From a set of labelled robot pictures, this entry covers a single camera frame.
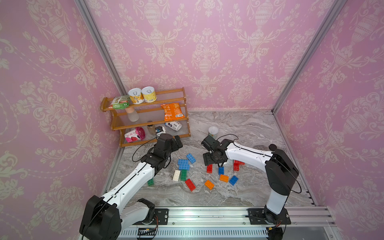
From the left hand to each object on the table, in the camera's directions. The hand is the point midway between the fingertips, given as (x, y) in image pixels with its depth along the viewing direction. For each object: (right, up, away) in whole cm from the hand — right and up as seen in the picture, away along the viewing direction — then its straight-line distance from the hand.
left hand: (175, 140), depth 84 cm
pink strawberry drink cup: (-26, +3, +14) cm, 30 cm away
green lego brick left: (-13, -24, 0) cm, 27 cm away
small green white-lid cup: (+23, +4, +17) cm, 29 cm away
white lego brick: (+1, -21, +2) cm, 21 cm away
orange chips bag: (-4, +18, +14) cm, 23 cm away
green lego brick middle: (+5, -21, +4) cm, 21 cm away
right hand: (+21, -12, +5) cm, 25 cm away
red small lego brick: (+36, -17, +5) cm, 40 cm away
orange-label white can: (-21, +25, 0) cm, 33 cm away
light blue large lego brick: (+4, -15, +6) cm, 17 cm away
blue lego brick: (+27, -19, +6) cm, 33 cm away
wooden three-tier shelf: (-25, +15, +17) cm, 34 cm away
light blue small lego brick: (+9, -12, +10) cm, 18 cm away
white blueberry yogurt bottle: (-3, +8, +19) cm, 21 cm away
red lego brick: (+20, -18, +6) cm, 28 cm away
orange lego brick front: (+19, -25, -1) cm, 31 cm away
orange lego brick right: (+28, -22, +2) cm, 36 cm away
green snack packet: (-31, +21, 0) cm, 37 cm away
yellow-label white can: (-14, +26, 0) cm, 30 cm away
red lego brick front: (+9, -25, 0) cm, 26 cm away
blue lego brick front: (+33, -23, +1) cm, 41 cm away
